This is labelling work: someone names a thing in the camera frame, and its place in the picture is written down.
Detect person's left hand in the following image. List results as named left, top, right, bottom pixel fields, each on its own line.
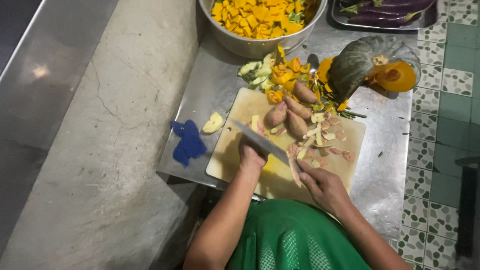
left=238, top=134, right=269, bottom=170

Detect person's right hand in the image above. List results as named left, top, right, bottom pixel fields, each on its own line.
left=297, top=160, right=353, bottom=219

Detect steel kitchen knife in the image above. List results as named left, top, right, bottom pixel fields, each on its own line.
left=231, top=119, right=301, bottom=169

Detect partly peeled sweet potato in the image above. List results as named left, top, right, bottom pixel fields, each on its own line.
left=250, top=115, right=268, bottom=138

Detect beige plastic cutting board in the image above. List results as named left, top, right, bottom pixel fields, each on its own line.
left=205, top=87, right=367, bottom=205

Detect pink unpeeled sweet potato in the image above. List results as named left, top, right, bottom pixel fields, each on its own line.
left=283, top=95, right=313, bottom=121
left=292, top=81, right=319, bottom=105
left=264, top=101, right=288, bottom=128
left=287, top=110, right=309, bottom=140

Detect long sweet potato peel strip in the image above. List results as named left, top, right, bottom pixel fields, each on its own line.
left=287, top=144, right=303, bottom=187

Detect pale peeled sweet potato piece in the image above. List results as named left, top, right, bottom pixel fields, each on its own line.
left=202, top=112, right=224, bottom=134

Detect heap of sweet potato peels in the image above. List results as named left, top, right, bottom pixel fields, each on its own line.
left=270, top=111, right=355, bottom=169

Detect blue cloth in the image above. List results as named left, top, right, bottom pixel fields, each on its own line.
left=170, top=119, right=208, bottom=168

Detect heap of pumpkin scraps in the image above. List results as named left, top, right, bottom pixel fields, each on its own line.
left=238, top=44, right=349, bottom=112

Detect large metal bowl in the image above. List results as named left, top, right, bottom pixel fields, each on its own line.
left=198, top=0, right=328, bottom=60

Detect metal spoon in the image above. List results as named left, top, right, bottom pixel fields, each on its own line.
left=307, top=53, right=320, bottom=85

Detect green stalks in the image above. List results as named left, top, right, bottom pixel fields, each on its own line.
left=339, top=108, right=368, bottom=121

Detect green mesh garment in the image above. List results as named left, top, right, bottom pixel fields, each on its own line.
left=225, top=199, right=373, bottom=270

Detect heap of orange pumpkin cubes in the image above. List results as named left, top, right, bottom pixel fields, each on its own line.
left=211, top=0, right=319, bottom=40

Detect cut green pumpkin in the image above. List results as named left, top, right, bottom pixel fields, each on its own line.
left=328, top=35, right=422, bottom=103

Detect purple eggplant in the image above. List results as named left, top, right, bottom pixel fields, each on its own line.
left=339, top=0, right=413, bottom=7
left=340, top=0, right=436, bottom=16
left=347, top=11, right=424, bottom=28

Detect metal tray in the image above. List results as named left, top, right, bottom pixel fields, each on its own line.
left=331, top=0, right=439, bottom=31

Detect black stool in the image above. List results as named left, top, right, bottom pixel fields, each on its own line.
left=454, top=156, right=480, bottom=259

